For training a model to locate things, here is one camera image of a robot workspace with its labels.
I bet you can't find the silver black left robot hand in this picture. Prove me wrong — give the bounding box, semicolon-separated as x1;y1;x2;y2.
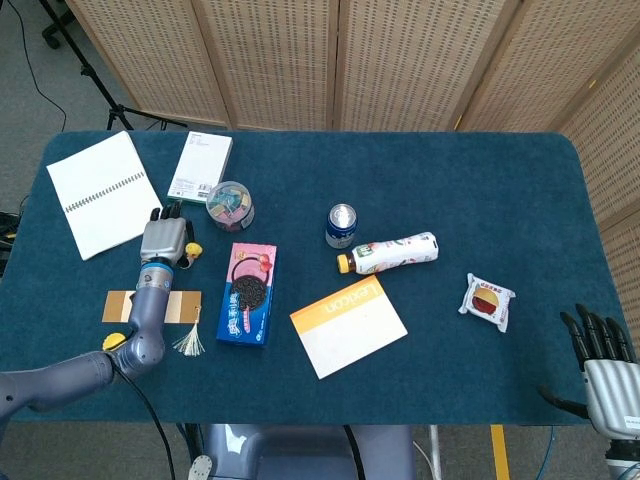
138;199;197;271

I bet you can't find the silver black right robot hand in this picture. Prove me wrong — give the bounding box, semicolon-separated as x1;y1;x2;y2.
537;303;640;442

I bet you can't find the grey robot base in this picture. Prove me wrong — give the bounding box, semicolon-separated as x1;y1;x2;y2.
187;423;417;480

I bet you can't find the brown bookmark with tassel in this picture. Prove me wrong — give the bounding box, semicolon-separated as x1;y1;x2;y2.
101;290;206;357

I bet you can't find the white spiral notebook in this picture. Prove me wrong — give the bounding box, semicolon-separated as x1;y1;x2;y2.
46;130;170;262

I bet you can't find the clear jar of coloured clips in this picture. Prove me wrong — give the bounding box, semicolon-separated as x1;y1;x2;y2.
205;180;256;234

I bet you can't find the white box with green edge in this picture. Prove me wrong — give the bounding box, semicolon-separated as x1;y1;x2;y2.
166;130;234;205

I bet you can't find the pink blue cookie box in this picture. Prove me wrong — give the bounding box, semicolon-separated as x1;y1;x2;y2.
215;242;279;349

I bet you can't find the white red snack packet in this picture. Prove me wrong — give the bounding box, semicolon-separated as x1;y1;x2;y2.
458;272;517;334

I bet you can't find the black tripod stand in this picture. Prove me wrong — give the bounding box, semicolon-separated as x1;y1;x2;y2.
39;0;189;132

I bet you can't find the blue drink can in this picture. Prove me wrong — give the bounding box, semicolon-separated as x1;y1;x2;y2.
325;203;359;250

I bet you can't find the grey table leg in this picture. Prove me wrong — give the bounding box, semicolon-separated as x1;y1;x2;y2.
428;424;444;480

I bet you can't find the orange white Lexicon card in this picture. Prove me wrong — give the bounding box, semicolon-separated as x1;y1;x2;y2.
289;273;409;380

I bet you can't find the white bottle with yellow cap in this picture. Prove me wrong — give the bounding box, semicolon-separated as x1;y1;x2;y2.
336;231;440;276

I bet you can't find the dark blue table mat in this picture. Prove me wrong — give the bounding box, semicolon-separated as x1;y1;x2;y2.
0;130;627;426

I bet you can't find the wooden rattan folding screen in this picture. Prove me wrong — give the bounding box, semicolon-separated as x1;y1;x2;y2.
64;0;640;354

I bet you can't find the blue cable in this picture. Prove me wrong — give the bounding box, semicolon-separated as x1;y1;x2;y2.
536;426;557;480

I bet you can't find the black yellow cable bundle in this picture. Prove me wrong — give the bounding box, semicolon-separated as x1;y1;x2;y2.
0;209;24;279

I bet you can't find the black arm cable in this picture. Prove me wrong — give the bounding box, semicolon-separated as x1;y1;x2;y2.
113;367;177;480

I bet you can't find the thin black floor cable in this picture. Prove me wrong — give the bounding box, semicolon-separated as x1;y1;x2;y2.
7;0;68;133

